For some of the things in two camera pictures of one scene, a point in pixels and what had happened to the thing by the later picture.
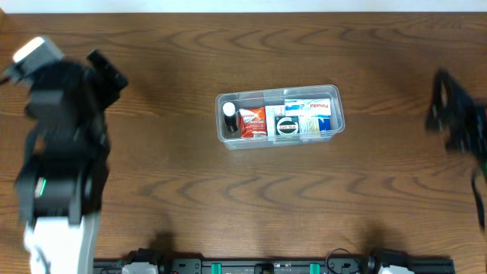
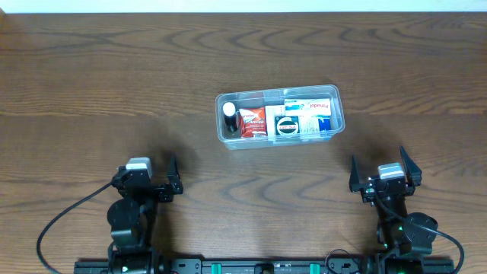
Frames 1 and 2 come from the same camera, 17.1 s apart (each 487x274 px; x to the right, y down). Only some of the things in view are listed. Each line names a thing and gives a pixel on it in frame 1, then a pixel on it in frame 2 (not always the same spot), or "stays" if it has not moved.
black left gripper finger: [106, 81] → [173, 176]
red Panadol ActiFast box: [253, 122] stays
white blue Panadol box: [307, 107] stays
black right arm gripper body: [460, 124] → [384, 186]
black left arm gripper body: [101, 113] → [160, 195]
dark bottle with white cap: [230, 118] stays
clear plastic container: [279, 116] stays
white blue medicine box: [316, 125] stays
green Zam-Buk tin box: [287, 125] stays
